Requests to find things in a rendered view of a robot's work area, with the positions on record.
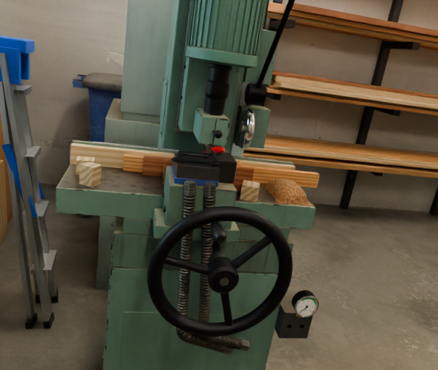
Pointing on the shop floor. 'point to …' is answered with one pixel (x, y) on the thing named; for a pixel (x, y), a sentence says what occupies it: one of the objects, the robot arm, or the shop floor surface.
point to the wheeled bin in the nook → (99, 101)
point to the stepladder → (21, 165)
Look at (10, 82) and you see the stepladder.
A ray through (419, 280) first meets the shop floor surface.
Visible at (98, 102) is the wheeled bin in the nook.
